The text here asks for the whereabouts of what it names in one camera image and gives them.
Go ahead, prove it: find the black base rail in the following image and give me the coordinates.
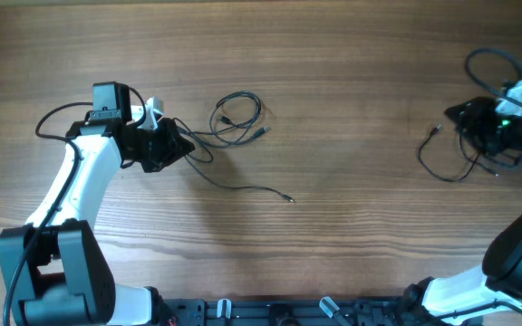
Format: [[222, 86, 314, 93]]
[[160, 296, 484, 326]]

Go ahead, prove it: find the left camera cable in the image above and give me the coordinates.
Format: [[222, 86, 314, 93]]
[[1, 86, 148, 326]]

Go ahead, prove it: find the right camera cable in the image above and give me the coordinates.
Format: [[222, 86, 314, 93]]
[[463, 47, 522, 124]]

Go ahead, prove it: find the camera cable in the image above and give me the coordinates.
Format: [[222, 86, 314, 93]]
[[463, 47, 522, 124], [1, 86, 148, 326]]

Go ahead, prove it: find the thick black usb cable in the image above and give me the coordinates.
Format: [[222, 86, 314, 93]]
[[172, 91, 272, 164]]

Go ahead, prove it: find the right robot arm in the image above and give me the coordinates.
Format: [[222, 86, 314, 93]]
[[394, 80, 522, 325]]

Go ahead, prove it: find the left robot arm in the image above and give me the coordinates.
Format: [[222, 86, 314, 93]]
[[0, 81, 195, 325]]

